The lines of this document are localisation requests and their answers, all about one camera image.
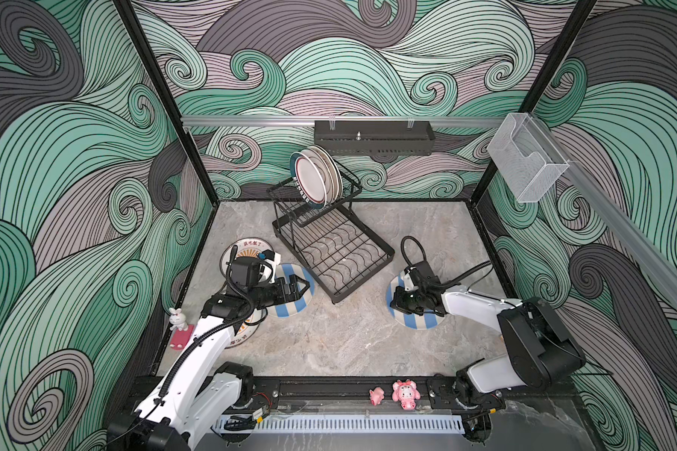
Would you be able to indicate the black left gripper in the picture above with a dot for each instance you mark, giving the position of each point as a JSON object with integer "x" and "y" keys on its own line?
{"x": 293, "y": 295}

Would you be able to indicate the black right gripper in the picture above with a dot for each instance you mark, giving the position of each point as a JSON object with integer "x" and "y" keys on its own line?
{"x": 398, "y": 303}

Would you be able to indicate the blue white striped plate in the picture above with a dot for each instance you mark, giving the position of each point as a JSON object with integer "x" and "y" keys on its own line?
{"x": 427, "y": 321}
{"x": 294, "y": 308}

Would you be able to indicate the orange sunburst plate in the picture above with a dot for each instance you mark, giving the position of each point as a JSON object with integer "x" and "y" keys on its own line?
{"x": 246, "y": 247}
{"x": 245, "y": 332}

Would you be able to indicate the green red rimmed white plate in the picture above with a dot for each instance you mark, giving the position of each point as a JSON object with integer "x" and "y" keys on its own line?
{"x": 308, "y": 180}

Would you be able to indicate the white green line plate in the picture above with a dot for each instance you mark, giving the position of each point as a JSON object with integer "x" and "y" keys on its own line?
{"x": 327, "y": 169}

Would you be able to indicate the cream floral plate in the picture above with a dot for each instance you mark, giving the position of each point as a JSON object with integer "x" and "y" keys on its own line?
{"x": 338, "y": 169}

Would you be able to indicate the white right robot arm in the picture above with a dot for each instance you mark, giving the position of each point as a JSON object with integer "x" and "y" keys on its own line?
{"x": 539, "y": 348}

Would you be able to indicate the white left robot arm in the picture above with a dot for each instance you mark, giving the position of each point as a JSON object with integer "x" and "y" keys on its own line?
{"x": 191, "y": 397}

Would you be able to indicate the white rabbit figurine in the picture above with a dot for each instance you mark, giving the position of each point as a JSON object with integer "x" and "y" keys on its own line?
{"x": 177, "y": 320}

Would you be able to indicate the large pink pig toy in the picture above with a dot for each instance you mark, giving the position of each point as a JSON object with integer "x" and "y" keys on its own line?
{"x": 406, "y": 393}

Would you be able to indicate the small pink pig toy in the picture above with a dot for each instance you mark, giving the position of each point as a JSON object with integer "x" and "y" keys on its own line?
{"x": 377, "y": 395}

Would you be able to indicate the black wire dish rack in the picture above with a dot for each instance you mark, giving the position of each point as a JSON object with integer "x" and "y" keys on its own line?
{"x": 339, "y": 251}

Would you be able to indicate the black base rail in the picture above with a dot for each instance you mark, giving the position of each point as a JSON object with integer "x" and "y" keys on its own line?
{"x": 437, "y": 391}

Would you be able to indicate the white slotted cable duct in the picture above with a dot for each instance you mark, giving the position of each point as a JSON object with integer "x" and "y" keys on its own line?
{"x": 357, "y": 424}

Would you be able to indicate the clear plastic wall holder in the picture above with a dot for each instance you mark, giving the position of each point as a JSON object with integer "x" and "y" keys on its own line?
{"x": 527, "y": 156}

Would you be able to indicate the black wall shelf tray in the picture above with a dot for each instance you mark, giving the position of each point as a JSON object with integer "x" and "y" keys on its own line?
{"x": 375, "y": 137}

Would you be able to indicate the aluminium wall rail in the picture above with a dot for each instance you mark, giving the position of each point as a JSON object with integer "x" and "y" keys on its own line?
{"x": 307, "y": 121}

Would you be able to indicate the black frame post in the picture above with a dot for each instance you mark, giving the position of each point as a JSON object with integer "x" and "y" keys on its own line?
{"x": 142, "y": 46}

